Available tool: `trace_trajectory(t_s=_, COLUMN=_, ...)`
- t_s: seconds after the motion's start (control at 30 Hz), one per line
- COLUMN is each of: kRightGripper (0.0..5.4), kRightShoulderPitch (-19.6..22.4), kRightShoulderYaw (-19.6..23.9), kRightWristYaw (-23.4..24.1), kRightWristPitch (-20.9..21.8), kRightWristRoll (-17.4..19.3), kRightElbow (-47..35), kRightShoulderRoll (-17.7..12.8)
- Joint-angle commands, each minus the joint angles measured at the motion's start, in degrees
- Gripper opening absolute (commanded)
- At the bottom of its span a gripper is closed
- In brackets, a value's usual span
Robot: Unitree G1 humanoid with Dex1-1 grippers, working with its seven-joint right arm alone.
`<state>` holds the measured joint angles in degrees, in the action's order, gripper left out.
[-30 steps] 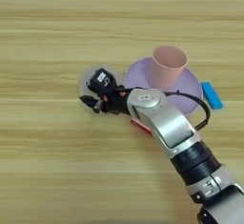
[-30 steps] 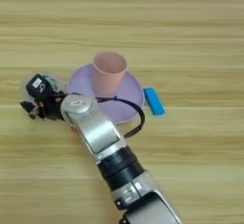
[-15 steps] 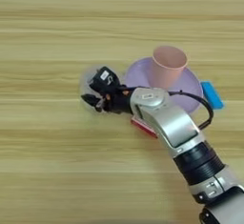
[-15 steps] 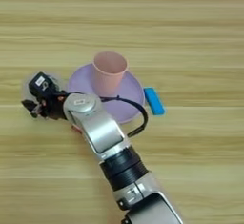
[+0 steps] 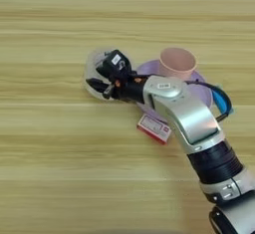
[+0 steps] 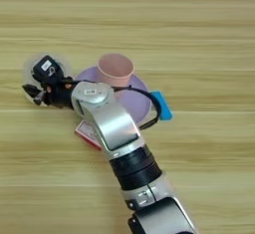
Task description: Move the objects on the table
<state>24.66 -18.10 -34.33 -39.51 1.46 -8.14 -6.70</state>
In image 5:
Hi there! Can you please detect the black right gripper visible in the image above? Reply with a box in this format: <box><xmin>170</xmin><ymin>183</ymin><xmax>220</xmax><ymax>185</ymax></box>
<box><xmin>85</xmin><ymin>58</ymin><xmax>149</xmax><ymax>105</ymax></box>

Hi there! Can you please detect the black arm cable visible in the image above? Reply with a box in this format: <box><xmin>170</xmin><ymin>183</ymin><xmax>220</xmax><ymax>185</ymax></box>
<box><xmin>185</xmin><ymin>80</ymin><xmax>233</xmax><ymax>122</ymax></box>

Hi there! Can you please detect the purple round plate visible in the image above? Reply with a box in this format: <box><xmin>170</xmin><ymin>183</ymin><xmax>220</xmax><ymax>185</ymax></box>
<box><xmin>134</xmin><ymin>59</ymin><xmax>213</xmax><ymax>124</ymax></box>

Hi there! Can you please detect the red and white small box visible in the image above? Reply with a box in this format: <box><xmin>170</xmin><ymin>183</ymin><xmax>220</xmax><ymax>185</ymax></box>
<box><xmin>136</xmin><ymin>113</ymin><xmax>173</xmax><ymax>145</ymax></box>

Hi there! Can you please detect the blue eraser block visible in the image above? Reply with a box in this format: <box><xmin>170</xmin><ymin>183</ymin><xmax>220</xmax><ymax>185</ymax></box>
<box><xmin>211</xmin><ymin>86</ymin><xmax>235</xmax><ymax>116</ymax></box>

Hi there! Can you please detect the pink plastic cup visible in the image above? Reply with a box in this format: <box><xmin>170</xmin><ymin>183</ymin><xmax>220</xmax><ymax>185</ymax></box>
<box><xmin>157</xmin><ymin>47</ymin><xmax>198</xmax><ymax>82</ymax></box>

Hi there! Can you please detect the clear tape roll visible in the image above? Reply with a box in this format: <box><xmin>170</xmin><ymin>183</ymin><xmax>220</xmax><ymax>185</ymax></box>
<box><xmin>83</xmin><ymin>46</ymin><xmax>135</xmax><ymax>102</ymax></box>

